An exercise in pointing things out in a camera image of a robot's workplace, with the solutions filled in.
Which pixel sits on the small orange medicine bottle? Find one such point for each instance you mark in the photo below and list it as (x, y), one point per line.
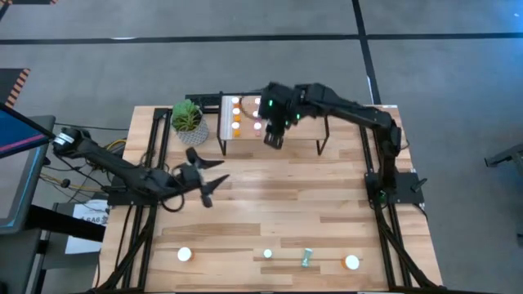
(235, 125)
(236, 111)
(235, 100)

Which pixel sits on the grey metal stand leg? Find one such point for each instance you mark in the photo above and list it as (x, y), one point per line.
(506, 155)

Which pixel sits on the black cart beam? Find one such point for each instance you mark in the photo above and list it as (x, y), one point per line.
(61, 222)

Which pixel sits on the white paper sheet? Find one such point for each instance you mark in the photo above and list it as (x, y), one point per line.
(86, 210)

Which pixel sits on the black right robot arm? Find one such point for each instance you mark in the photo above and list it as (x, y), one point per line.
(359, 114)

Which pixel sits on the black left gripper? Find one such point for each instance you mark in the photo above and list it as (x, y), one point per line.
(190, 177)

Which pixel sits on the small white table sticker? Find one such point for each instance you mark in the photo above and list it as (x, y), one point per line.
(390, 106)

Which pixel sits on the blue screen monitor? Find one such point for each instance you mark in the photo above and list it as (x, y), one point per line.
(20, 130)

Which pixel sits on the green plant in patterned pot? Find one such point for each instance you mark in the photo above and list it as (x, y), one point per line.
(192, 130)

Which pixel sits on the pink medicine bottle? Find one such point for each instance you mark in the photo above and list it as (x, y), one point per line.
(256, 114)
(257, 126)
(257, 101)

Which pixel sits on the black aluminium table frame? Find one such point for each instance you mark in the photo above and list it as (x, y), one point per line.
(157, 126)

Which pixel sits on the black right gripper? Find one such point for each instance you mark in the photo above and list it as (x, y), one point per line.
(282, 104)

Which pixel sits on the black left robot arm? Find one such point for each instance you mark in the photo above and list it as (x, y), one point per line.
(106, 163)

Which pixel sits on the wooden shelf with black legs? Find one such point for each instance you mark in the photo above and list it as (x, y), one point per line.
(310, 126)

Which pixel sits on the large orange medicine bottle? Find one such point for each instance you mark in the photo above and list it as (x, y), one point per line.
(184, 254)
(351, 262)

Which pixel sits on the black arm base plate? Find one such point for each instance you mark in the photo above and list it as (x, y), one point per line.
(408, 188)
(122, 199)

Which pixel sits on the green medicine bottle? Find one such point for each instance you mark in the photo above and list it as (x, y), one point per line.
(307, 257)
(267, 253)

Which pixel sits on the black orange striped mat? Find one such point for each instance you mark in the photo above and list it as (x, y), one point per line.
(10, 85)
(24, 1)

